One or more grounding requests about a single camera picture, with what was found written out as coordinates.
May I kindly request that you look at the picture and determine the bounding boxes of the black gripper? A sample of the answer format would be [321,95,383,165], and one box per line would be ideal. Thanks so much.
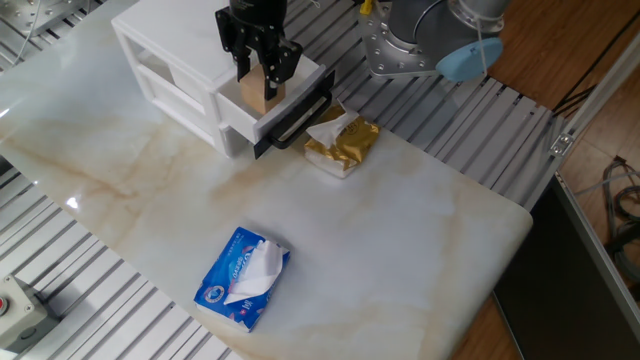
[214,0,304,101]

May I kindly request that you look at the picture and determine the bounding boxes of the wooden cube block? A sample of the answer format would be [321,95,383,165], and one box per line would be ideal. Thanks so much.
[239,63,287,116]

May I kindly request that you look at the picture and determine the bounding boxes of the white drawer black handle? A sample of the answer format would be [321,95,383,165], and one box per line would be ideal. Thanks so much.
[214,49,337,162]

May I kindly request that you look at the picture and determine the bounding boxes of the white drawer cabinet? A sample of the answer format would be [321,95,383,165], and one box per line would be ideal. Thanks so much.
[110,0,282,160]

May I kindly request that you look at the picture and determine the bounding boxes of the gold tissue pack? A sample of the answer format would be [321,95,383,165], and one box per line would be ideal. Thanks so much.
[303,99,382,180]

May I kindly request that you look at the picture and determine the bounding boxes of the white marble slab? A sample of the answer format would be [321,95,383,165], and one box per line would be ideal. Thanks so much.
[0,0,534,360]

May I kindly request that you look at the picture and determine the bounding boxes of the blue tissue pack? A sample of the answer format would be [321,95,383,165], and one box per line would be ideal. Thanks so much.
[193,226,292,334]

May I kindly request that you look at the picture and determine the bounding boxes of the grey metal plate with screws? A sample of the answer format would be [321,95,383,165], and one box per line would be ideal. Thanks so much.
[0,0,89,37]

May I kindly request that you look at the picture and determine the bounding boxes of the emergency stop button box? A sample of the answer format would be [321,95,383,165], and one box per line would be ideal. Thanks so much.
[0,273,37,349]

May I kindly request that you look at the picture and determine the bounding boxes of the black flat panel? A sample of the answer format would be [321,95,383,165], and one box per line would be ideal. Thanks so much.
[492,177,640,360]

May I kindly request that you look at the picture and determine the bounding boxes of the black floor cable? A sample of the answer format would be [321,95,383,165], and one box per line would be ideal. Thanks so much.
[552,12,640,114]

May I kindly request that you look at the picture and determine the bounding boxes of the aluminium frame rail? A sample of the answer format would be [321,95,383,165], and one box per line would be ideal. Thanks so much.
[552,172,640,329]
[548,32,640,159]

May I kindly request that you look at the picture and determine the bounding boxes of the grey cable bundle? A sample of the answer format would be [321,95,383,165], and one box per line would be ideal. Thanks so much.
[574,155,640,284]

